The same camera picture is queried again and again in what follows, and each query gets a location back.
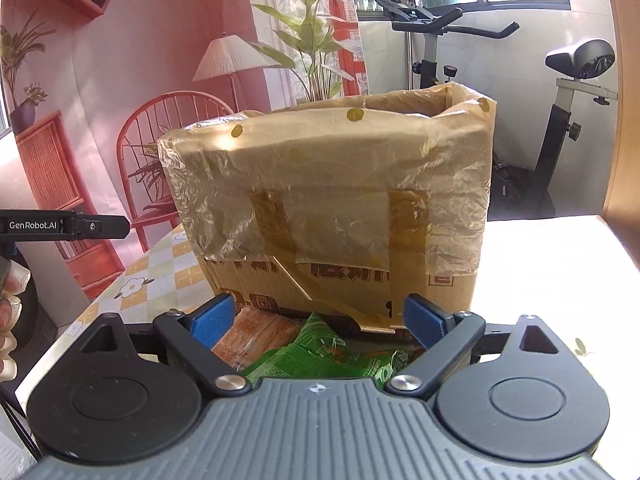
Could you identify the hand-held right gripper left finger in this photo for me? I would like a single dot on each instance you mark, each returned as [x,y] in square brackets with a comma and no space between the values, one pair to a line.
[212,322]

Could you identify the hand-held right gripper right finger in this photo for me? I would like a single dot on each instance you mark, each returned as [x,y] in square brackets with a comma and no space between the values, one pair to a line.
[425,321]

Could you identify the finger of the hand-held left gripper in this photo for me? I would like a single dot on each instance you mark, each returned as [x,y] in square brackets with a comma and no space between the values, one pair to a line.
[102,226]

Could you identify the orange snack packet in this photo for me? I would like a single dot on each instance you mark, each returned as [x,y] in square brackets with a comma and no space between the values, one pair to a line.
[260,332]

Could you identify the cardboard box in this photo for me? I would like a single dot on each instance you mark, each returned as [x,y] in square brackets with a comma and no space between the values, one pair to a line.
[340,280]

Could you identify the green snack packet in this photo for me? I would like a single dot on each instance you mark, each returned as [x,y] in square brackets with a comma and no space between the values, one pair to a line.
[320,355]

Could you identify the person's left hand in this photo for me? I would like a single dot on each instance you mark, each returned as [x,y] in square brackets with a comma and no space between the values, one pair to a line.
[7,310]

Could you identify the checkered floral tablecloth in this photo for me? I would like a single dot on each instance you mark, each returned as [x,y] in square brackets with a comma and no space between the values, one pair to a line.
[150,270]

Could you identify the printed room backdrop cloth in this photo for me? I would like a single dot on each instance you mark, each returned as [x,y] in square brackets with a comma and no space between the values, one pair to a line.
[150,60]

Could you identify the black exercise bike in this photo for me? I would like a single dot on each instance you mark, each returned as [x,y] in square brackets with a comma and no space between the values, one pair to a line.
[555,125]

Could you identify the metal stand pole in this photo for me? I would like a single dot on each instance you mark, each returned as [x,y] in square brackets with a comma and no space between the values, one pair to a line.
[411,50]

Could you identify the wooden panel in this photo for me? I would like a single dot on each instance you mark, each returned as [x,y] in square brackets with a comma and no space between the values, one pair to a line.
[625,110]

